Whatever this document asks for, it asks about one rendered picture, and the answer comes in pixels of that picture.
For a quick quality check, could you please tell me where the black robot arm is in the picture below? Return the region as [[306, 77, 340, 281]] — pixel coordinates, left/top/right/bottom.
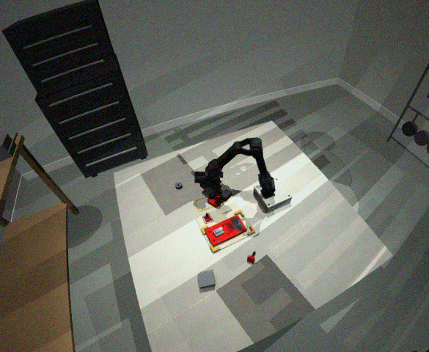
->
[[194, 137, 276, 199]]

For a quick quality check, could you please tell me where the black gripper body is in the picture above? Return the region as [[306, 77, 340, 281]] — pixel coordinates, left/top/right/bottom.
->
[[200, 180, 232, 202]]

